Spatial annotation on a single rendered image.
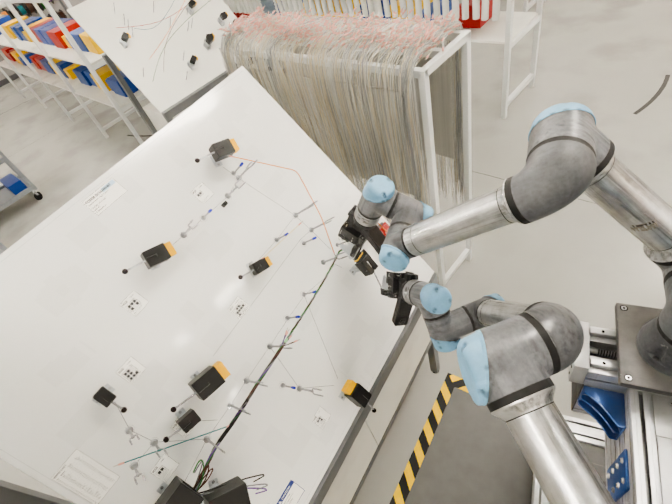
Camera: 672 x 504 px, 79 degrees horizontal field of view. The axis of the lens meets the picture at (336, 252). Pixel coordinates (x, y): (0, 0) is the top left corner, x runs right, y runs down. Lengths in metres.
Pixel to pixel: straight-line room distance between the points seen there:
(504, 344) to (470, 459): 1.52
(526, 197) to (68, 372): 1.05
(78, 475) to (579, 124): 1.27
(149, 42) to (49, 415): 3.43
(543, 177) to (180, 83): 3.51
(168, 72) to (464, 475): 3.62
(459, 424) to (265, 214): 1.49
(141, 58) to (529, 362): 3.78
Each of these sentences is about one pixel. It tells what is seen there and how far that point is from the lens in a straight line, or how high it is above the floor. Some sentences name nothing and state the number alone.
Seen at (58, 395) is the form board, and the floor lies 1.44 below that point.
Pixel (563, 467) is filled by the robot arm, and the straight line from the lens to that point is 0.77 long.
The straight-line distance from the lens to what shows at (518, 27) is 4.04.
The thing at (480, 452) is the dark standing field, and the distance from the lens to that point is 2.25.
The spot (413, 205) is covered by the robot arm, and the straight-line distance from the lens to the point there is 1.08.
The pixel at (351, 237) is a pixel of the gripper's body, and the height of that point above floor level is 1.30.
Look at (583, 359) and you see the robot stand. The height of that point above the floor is 1.12.
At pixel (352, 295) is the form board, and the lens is 1.40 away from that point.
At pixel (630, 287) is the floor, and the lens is 2.83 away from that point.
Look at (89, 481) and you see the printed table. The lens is 1.20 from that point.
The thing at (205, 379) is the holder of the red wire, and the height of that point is 1.33.
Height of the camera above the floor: 2.16
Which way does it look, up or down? 45 degrees down
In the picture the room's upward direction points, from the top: 20 degrees counter-clockwise
